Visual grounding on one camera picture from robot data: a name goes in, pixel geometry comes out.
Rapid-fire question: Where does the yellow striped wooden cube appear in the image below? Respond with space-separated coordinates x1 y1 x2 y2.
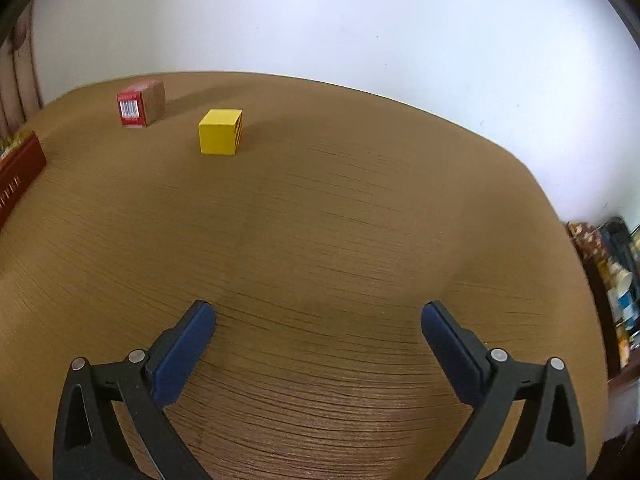
198 108 245 156

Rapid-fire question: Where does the dark wooden shelf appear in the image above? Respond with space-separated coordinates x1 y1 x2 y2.
565 215 640 441

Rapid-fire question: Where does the brown floral pouch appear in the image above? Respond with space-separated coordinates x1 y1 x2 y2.
569 222 603 262

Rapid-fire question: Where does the dark red flat box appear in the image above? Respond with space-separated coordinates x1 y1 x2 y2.
0 130 48 231

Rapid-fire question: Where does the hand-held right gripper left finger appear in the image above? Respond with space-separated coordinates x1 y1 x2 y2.
52 300 217 480

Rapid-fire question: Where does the small red cardboard box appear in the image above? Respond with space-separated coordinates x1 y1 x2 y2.
116 79 167 129

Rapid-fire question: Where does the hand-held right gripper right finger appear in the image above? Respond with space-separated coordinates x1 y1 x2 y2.
420 300 587 480

